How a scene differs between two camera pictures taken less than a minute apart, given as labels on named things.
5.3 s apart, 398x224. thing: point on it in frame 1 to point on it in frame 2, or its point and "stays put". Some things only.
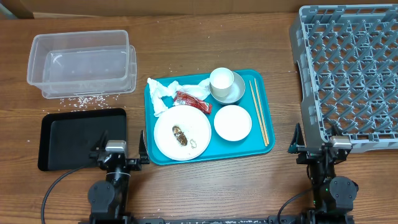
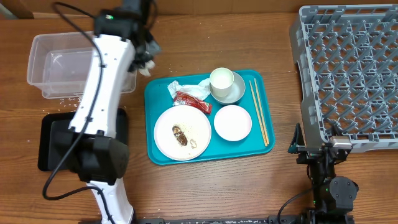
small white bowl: (232, 123) stays put
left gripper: (135, 164) to (152, 45)
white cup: (221, 81) stays put
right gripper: (298, 141) stays put
